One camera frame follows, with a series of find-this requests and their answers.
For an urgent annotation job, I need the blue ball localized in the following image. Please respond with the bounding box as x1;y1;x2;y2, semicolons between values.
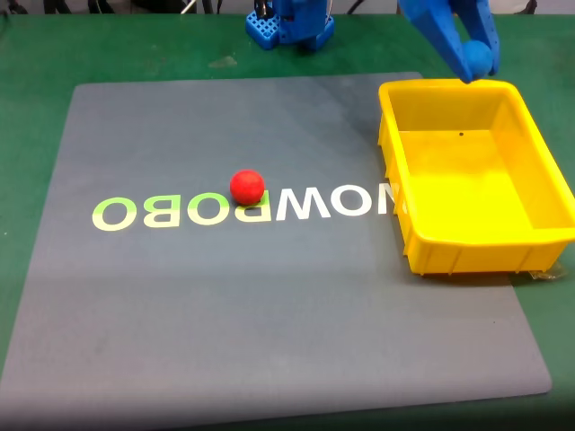
464;40;494;78

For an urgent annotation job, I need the yellow plastic bin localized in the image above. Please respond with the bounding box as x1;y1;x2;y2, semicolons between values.
376;78;575;277

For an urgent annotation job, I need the red ball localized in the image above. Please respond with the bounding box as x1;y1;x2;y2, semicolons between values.
229;169;266;207

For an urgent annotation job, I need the clear tape piece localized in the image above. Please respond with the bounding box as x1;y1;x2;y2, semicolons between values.
528;262;568;283

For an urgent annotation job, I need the grey mat with lettering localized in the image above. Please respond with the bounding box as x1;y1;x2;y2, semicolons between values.
0;71;553;428

